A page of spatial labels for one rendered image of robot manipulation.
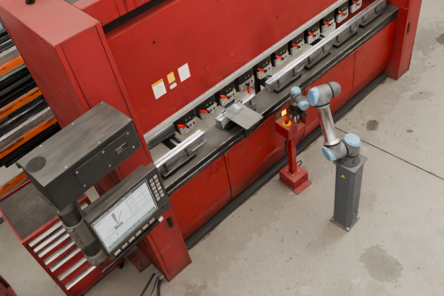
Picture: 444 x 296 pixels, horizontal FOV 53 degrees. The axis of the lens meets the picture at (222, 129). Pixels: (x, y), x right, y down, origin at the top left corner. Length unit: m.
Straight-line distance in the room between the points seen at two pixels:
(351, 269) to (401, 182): 1.00
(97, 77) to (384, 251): 2.61
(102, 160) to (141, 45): 0.82
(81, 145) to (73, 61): 0.41
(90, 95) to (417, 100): 3.63
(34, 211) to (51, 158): 1.26
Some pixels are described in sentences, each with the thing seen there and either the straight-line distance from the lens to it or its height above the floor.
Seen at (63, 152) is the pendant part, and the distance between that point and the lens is 2.13.
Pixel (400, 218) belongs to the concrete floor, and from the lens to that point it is 4.06.
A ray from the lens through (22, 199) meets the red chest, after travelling 3.48.
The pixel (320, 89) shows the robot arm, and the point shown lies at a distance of 3.02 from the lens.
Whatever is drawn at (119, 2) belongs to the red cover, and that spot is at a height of 2.23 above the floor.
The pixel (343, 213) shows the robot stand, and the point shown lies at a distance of 3.76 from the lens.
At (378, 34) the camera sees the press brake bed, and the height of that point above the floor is 0.74.
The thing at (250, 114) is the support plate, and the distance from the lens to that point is 3.40.
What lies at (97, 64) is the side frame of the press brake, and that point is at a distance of 2.30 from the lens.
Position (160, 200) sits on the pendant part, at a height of 1.35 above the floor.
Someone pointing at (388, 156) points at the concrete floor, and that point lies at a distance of 4.47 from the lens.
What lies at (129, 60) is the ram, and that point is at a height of 1.88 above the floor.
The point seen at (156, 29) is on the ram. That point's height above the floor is 1.97.
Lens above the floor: 3.31
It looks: 44 degrees down
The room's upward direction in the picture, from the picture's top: 12 degrees counter-clockwise
